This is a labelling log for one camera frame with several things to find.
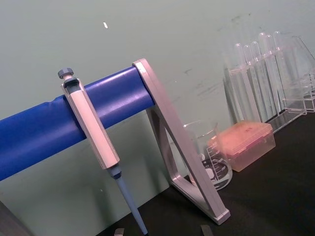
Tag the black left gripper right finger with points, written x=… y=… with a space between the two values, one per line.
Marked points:
x=206 y=231

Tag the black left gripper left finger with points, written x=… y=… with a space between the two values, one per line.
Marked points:
x=119 y=232

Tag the black table cloth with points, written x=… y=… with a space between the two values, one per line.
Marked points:
x=270 y=199

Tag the clear glass beaker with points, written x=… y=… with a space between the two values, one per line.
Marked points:
x=217 y=159

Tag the orange translucent pipette tip box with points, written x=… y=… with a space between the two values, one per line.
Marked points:
x=246 y=145

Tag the white and grey-blue pipette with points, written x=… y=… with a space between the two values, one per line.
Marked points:
x=89 y=123

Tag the grey pipette stand, blue bar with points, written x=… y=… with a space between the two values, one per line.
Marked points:
x=37 y=137

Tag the small clear acrylic stand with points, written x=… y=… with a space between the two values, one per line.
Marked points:
x=310 y=93

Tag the clear acrylic test tube rack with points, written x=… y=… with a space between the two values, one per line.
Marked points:
x=291 y=73

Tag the clear test tube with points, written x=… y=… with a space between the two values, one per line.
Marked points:
x=247 y=56
x=255 y=52
x=278 y=41
x=262 y=44
x=269 y=45

